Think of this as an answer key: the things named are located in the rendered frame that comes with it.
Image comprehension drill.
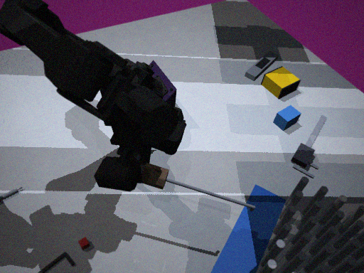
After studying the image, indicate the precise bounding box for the small red cube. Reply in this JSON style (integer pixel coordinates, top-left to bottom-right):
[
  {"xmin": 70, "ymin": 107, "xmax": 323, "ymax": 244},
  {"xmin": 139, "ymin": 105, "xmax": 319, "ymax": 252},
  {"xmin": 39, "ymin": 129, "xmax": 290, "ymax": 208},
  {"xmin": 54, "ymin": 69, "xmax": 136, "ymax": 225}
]
[{"xmin": 79, "ymin": 237, "xmax": 90, "ymax": 250}]

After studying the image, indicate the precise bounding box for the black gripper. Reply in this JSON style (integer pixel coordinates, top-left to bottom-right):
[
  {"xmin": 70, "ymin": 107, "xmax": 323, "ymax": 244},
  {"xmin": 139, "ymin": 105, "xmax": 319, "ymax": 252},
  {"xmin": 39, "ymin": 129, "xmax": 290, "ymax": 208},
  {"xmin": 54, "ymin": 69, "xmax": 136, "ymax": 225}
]
[{"xmin": 94, "ymin": 116, "xmax": 151, "ymax": 192}]

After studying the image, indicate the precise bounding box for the blue flat strip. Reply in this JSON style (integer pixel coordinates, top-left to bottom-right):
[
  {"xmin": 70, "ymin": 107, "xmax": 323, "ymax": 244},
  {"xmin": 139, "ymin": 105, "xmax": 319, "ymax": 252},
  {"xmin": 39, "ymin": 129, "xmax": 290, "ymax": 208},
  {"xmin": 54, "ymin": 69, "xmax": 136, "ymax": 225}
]
[{"xmin": 211, "ymin": 184, "xmax": 286, "ymax": 273}]

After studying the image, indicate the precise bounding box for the yellow block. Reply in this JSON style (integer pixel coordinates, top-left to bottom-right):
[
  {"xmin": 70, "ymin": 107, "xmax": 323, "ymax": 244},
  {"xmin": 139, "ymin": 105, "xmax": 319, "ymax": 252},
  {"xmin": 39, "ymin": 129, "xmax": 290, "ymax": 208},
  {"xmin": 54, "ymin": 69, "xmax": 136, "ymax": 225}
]
[{"xmin": 261, "ymin": 66, "xmax": 300, "ymax": 99}]

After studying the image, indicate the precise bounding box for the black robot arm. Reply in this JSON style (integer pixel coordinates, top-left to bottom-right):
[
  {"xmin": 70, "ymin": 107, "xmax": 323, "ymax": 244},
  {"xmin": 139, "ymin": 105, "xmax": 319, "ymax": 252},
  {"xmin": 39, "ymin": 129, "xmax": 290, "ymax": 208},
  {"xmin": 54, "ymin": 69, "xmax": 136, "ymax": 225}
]
[{"xmin": 0, "ymin": 0, "xmax": 186, "ymax": 155}]

